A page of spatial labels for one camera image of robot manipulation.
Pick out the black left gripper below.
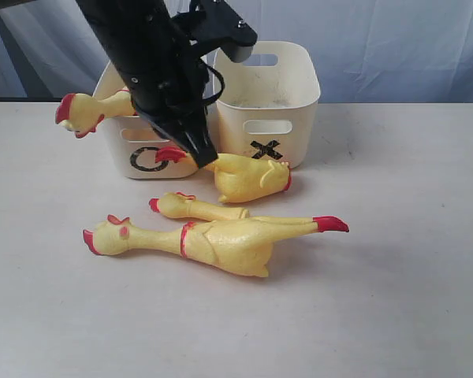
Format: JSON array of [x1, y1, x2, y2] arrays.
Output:
[[132, 58, 218, 169]]

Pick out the broken chicken body piece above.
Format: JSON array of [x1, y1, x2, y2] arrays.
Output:
[[155, 146, 293, 204]]

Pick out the broken chicken head piece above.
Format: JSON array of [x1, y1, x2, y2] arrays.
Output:
[[149, 192, 250, 221]]

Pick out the yellow rubber chicken front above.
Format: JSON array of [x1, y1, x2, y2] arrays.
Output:
[[82, 215, 349, 278]]

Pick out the yellow rubber chicken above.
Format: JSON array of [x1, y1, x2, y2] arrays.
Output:
[[54, 87, 137, 139], [82, 215, 349, 278]]

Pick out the yellow rubber chicken top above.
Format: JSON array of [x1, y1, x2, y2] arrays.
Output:
[[54, 87, 137, 139]]

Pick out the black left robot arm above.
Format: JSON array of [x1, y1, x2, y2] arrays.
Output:
[[77, 0, 218, 168]]

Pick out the cream bin marked O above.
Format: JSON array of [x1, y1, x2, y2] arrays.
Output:
[[91, 58, 215, 180]]

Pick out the cream bin marked X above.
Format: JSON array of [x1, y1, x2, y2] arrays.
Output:
[[213, 41, 321, 168]]

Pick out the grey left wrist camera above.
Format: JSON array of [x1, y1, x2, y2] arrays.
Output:
[[188, 1, 258, 63]]

